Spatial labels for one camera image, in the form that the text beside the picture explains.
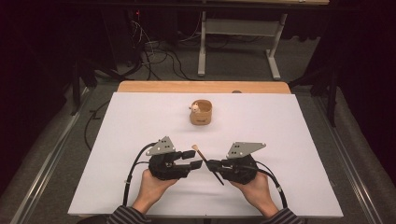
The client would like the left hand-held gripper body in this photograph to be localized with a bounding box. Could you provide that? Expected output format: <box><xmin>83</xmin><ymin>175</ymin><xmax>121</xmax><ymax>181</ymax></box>
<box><xmin>145</xmin><ymin>135</ymin><xmax>194</xmax><ymax>181</ymax></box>

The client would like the dark green paint brush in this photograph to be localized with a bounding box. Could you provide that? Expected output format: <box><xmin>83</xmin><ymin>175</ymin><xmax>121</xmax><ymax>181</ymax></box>
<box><xmin>191</xmin><ymin>144</ymin><xmax>225</xmax><ymax>187</ymax></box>

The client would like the person's left hand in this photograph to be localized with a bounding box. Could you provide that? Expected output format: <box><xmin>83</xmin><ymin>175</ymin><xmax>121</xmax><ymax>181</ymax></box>
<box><xmin>132</xmin><ymin>169</ymin><xmax>179</xmax><ymax>215</ymax></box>

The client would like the tan paper pen holder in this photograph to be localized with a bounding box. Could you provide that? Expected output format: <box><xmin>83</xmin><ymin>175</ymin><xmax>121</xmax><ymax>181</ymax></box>
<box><xmin>189</xmin><ymin>99</ymin><xmax>214</xmax><ymax>126</ymax></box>

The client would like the thin black floor cable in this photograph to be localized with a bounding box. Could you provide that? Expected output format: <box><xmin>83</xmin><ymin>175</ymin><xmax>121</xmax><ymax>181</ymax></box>
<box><xmin>83</xmin><ymin>98</ymin><xmax>112</xmax><ymax>152</ymax></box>

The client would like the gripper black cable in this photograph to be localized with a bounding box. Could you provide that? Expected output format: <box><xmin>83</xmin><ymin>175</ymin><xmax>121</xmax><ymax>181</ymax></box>
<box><xmin>122</xmin><ymin>142</ymin><xmax>157</xmax><ymax>208</ymax></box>
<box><xmin>254</xmin><ymin>161</ymin><xmax>289</xmax><ymax>209</ymax></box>

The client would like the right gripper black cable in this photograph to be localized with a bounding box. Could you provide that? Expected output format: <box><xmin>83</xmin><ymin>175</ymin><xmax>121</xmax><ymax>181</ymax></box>
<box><xmin>254</xmin><ymin>161</ymin><xmax>289</xmax><ymax>209</ymax></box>

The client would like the black metal stand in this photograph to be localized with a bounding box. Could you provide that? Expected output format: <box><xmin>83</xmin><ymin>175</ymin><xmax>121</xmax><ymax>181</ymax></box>
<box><xmin>288</xmin><ymin>60</ymin><xmax>341</xmax><ymax>128</ymax></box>
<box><xmin>68</xmin><ymin>57</ymin><xmax>126</xmax><ymax>117</ymax></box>

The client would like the person's right hand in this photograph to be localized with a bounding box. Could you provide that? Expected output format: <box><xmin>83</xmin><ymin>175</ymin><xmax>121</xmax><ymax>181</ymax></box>
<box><xmin>229</xmin><ymin>171</ymin><xmax>280</xmax><ymax>219</ymax></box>

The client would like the wooden table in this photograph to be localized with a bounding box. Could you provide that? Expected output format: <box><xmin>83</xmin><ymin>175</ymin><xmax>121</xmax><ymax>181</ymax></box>
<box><xmin>117</xmin><ymin>80</ymin><xmax>292</xmax><ymax>94</ymax></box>

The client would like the small cream toy figure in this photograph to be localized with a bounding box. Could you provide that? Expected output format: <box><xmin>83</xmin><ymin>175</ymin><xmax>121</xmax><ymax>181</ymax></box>
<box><xmin>188</xmin><ymin>102</ymin><xmax>202</xmax><ymax>115</ymax></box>

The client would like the aluminium floor rail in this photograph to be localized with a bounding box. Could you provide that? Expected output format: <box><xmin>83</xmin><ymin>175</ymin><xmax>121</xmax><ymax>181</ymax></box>
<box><xmin>311</xmin><ymin>92</ymin><xmax>389</xmax><ymax>224</ymax></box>
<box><xmin>8</xmin><ymin>86</ymin><xmax>92</xmax><ymax>224</ymax></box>

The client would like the bundle of floor cables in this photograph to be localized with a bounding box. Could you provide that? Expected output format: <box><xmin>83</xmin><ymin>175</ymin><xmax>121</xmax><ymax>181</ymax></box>
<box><xmin>129</xmin><ymin>18</ymin><xmax>201</xmax><ymax>82</ymax></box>

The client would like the white metal desk frame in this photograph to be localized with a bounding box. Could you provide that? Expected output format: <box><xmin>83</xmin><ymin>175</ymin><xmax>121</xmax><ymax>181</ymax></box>
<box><xmin>197</xmin><ymin>9</ymin><xmax>290</xmax><ymax>81</ymax></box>

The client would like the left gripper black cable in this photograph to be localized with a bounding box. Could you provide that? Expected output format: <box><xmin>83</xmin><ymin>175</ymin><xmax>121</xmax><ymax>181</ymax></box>
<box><xmin>122</xmin><ymin>142</ymin><xmax>157</xmax><ymax>208</ymax></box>

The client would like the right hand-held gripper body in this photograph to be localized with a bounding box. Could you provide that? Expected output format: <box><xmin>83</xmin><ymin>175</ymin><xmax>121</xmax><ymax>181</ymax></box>
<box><xmin>219</xmin><ymin>141</ymin><xmax>267</xmax><ymax>186</ymax></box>

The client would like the white table sheet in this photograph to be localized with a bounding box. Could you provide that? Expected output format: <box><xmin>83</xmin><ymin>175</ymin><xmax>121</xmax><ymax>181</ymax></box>
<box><xmin>67</xmin><ymin>91</ymin><xmax>345</xmax><ymax>218</ymax></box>

